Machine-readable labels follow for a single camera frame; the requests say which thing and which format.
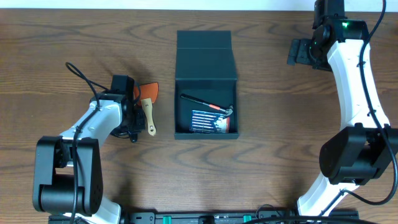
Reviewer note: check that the orange scraper wooden handle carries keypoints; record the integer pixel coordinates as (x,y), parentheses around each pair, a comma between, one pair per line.
(147,95)

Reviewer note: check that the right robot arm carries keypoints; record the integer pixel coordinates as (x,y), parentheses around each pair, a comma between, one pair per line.
(366,144)

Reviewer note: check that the blue screwdriver set package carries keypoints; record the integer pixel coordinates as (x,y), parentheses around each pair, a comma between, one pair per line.
(207,122)

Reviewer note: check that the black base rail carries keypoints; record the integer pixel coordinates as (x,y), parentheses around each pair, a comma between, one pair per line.
(271,216)

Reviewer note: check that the small claw hammer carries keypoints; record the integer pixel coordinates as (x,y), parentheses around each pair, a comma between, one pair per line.
(226,111)

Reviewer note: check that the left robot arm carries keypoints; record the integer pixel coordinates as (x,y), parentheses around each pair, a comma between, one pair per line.
(68,180)

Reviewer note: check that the black open gift box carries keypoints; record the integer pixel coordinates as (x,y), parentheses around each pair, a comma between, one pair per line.
(205,73)

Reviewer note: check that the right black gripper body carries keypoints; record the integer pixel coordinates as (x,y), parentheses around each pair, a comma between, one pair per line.
(308,53)

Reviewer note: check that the black yellow screwdriver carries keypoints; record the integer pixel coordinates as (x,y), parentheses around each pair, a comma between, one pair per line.
(133,137)

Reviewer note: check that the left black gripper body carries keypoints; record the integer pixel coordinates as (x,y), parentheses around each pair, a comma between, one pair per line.
(138,116)

